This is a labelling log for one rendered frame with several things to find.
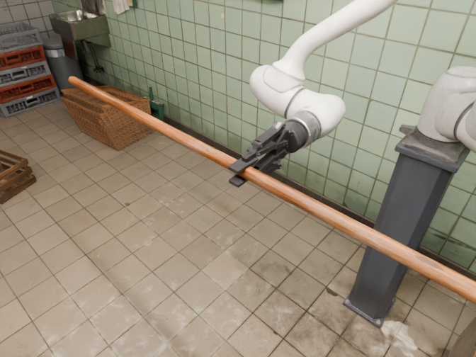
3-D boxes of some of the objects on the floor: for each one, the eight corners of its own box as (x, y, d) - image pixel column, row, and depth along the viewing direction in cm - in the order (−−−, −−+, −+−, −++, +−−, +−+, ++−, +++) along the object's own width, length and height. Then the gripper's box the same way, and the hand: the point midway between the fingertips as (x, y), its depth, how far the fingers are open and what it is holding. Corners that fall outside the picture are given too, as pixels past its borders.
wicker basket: (111, 156, 293) (103, 127, 276) (74, 135, 319) (64, 108, 302) (154, 132, 324) (149, 105, 306) (116, 115, 350) (110, 90, 333)
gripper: (310, 111, 82) (246, 153, 68) (303, 165, 92) (245, 211, 78) (285, 102, 86) (219, 139, 72) (280, 154, 96) (222, 197, 82)
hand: (243, 170), depth 77 cm, fingers closed on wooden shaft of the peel, 3 cm apart
